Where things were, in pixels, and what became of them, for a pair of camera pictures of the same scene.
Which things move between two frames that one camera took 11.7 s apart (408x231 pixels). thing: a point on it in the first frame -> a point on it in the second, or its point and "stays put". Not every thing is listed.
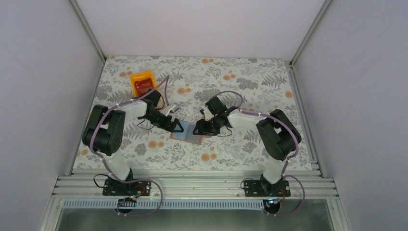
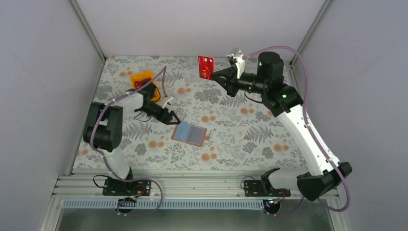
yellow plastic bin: [140, 76] stays put
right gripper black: [205, 126] -> [232, 84]
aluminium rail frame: [194, 188] stays put
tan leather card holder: [187, 135] stays put
